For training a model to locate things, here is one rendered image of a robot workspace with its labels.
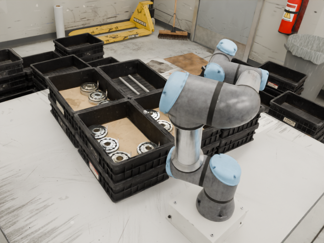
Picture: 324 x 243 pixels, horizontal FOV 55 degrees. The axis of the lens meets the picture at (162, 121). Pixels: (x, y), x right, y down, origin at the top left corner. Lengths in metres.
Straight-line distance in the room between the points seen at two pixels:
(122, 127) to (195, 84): 0.84
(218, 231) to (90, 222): 0.50
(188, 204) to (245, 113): 0.59
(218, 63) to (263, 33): 3.28
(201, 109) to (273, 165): 1.02
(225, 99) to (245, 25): 3.78
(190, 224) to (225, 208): 0.14
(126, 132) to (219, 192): 0.59
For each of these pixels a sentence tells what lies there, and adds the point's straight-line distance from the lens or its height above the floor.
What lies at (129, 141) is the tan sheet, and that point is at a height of 0.83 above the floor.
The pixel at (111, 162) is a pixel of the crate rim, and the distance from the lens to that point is 1.21.
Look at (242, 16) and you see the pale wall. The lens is 4.50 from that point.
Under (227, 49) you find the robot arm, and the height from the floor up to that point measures 1.33.
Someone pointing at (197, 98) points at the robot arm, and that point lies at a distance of 0.74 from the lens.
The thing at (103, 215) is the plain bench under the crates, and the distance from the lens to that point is 1.33.
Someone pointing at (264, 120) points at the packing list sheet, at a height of 0.70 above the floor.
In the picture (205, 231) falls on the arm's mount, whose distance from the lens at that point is 1.20.
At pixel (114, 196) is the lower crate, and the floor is 0.74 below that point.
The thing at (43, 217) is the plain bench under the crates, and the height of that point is 0.70.
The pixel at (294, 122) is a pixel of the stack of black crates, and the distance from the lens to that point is 2.48.
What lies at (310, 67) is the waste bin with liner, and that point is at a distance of 3.57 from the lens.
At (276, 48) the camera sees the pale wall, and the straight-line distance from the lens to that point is 4.34.
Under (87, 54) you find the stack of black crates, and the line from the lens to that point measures 3.11.
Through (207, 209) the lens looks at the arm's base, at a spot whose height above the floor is 0.84.
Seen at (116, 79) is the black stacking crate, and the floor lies 0.83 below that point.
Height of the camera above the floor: 1.76
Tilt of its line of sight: 35 degrees down
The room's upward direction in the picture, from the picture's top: 7 degrees clockwise
